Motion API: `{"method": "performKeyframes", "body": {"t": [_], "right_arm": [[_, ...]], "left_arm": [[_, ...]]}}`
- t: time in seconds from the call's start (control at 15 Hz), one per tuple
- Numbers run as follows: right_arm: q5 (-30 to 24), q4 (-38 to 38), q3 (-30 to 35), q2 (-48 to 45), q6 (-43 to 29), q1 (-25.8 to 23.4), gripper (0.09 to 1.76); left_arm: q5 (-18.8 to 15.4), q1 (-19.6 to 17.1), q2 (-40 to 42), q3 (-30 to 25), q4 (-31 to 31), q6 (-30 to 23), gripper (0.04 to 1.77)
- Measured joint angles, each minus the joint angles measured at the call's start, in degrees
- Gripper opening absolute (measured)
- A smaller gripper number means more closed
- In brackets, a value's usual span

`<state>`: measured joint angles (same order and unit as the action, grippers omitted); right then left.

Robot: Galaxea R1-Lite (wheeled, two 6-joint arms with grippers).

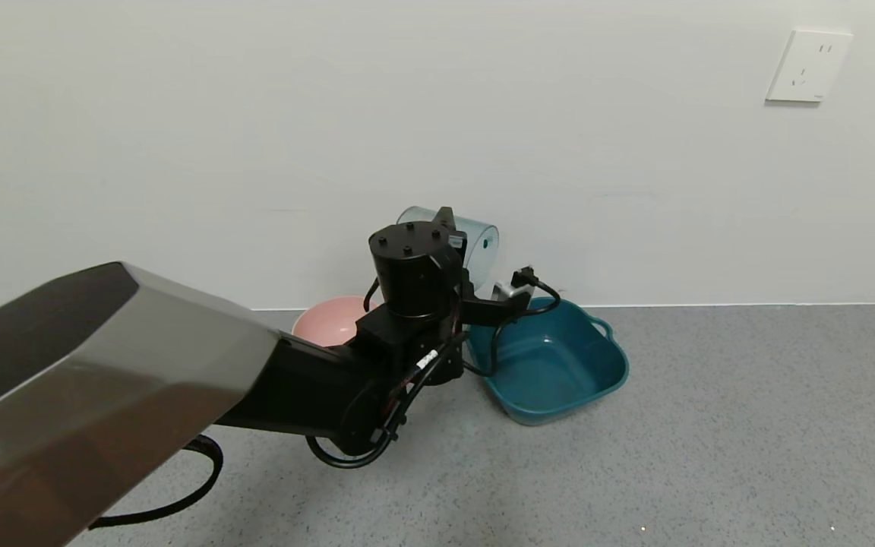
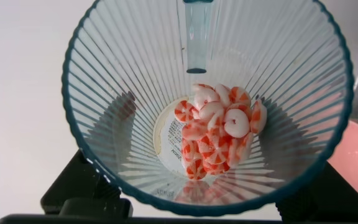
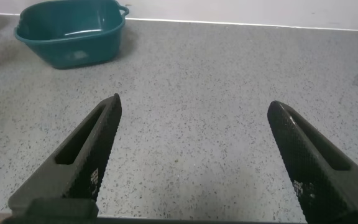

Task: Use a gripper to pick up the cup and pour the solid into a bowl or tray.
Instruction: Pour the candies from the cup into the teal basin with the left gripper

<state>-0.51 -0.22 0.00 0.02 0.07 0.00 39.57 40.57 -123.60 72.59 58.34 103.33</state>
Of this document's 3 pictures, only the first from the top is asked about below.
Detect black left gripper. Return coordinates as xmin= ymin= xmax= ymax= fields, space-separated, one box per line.
xmin=431 ymin=206 xmax=468 ymax=270

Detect clear blue ribbed cup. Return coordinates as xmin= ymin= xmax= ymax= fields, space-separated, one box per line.
xmin=397 ymin=205 xmax=500 ymax=294

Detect pink ribbed bowl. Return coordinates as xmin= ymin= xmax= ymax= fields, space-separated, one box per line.
xmin=292 ymin=296 xmax=379 ymax=349

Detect teal square basin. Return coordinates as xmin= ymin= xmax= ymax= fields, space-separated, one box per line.
xmin=466 ymin=297 xmax=629 ymax=426

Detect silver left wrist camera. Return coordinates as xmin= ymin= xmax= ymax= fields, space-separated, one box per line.
xmin=492 ymin=278 xmax=542 ymax=303

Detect black camera cable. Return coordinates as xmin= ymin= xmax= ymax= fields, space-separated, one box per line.
xmin=464 ymin=267 xmax=562 ymax=378

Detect black cable bundle white tag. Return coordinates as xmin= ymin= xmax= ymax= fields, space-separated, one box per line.
xmin=305 ymin=334 xmax=469 ymax=469

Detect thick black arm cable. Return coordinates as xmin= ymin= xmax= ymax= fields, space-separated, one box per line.
xmin=88 ymin=435 xmax=224 ymax=530

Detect white wall socket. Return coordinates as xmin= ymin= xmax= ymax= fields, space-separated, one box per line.
xmin=765 ymin=30 xmax=853 ymax=103

